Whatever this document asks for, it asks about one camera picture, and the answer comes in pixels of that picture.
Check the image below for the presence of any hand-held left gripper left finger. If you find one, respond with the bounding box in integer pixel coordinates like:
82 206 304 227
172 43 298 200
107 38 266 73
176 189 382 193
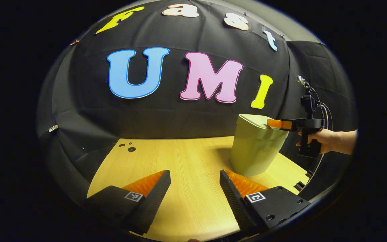
84 170 171 236

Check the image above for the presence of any wooden desktop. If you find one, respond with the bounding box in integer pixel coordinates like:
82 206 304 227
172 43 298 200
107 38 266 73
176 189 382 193
87 136 310 242

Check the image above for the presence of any pale green garbage bin lid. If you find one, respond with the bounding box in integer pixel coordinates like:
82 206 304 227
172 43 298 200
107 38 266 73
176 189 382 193
237 114 285 133

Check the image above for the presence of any black backdrop cloth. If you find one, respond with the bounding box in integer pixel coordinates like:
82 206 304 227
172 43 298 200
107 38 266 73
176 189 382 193
36 0 358 202

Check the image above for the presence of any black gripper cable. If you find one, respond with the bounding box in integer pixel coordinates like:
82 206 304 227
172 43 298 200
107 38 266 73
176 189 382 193
305 86 334 186

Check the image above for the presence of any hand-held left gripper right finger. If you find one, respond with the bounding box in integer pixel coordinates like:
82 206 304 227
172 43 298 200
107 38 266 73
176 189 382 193
220 170 311 236

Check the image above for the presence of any pale green desktop garbage bin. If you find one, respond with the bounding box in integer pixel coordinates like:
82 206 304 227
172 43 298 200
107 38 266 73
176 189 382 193
230 126 290 178

